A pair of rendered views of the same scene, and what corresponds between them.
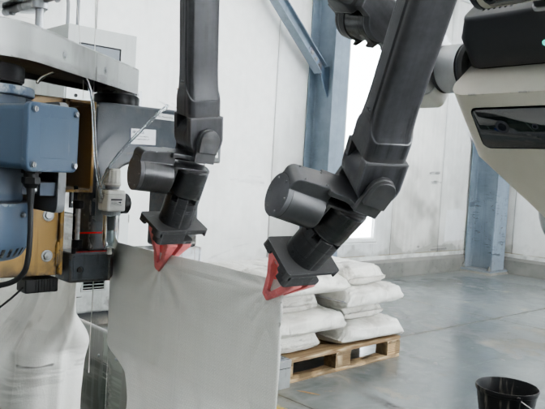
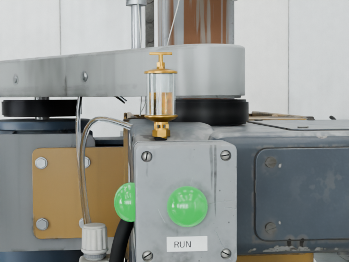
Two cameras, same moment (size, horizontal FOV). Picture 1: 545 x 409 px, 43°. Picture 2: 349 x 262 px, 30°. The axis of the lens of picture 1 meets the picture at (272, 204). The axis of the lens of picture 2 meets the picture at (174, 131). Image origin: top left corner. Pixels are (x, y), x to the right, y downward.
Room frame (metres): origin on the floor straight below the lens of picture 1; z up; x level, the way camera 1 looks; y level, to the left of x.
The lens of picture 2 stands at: (1.75, -0.24, 1.36)
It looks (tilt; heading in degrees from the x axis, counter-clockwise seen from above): 3 degrees down; 127
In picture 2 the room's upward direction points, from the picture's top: straight up
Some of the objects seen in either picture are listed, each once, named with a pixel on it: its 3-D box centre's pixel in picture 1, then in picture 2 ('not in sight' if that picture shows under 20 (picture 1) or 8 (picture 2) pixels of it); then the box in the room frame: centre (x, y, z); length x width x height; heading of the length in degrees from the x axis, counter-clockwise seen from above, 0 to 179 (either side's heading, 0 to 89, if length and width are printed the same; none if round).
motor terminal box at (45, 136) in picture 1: (35, 146); not in sight; (0.95, 0.33, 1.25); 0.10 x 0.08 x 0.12; 157
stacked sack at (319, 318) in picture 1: (289, 318); not in sight; (4.19, -0.14, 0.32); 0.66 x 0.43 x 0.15; 134
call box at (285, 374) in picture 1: (264, 371); not in sight; (1.43, -0.01, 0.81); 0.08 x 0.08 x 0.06; 42
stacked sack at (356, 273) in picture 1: (332, 268); not in sight; (4.79, -0.45, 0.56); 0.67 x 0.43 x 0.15; 42
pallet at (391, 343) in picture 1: (296, 344); not in sight; (4.55, -0.22, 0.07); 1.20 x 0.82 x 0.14; 134
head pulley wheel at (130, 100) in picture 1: (116, 101); (205, 111); (1.37, 0.32, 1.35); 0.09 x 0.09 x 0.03
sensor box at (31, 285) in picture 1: (37, 284); not in sight; (1.21, 0.41, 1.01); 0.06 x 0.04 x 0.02; 132
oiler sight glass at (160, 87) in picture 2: not in sight; (160, 94); (1.41, 0.19, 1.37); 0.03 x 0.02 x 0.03; 42
